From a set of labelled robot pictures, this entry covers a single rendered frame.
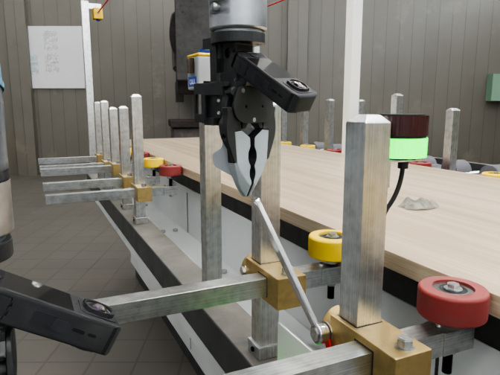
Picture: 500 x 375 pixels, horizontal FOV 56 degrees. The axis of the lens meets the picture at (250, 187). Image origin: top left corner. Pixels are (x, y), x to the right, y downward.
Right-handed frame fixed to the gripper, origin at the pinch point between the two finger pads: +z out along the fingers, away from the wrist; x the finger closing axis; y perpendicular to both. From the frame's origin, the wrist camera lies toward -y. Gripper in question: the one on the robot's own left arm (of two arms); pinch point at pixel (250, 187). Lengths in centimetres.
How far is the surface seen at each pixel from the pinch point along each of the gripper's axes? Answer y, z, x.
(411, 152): -20.1, -5.7, -5.0
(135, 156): 100, 7, -44
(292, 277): -8.6, 10.1, 1.2
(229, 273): 56, 39, -47
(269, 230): -5.2, 4.6, 1.7
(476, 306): -27.0, 11.4, -8.9
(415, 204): 0, 10, -50
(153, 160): 114, 11, -60
